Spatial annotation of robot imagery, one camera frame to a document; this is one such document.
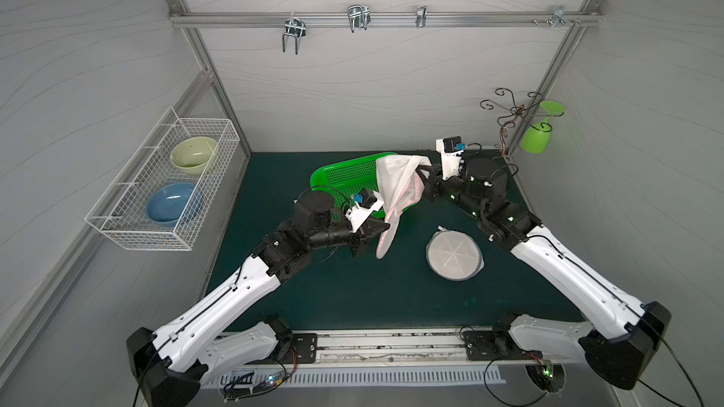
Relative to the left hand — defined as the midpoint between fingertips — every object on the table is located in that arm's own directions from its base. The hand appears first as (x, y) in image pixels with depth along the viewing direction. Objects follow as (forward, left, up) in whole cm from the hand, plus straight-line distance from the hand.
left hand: (388, 227), depth 63 cm
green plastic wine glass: (+41, -53, -9) cm, 67 cm away
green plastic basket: (+37, +15, -27) cm, 48 cm away
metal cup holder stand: (+44, -43, 0) cm, 62 cm away
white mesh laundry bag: (+5, -21, -24) cm, 33 cm away
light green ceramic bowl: (+19, +52, +4) cm, 55 cm away
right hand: (+15, -8, +5) cm, 18 cm away
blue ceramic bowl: (+4, +52, +2) cm, 52 cm away
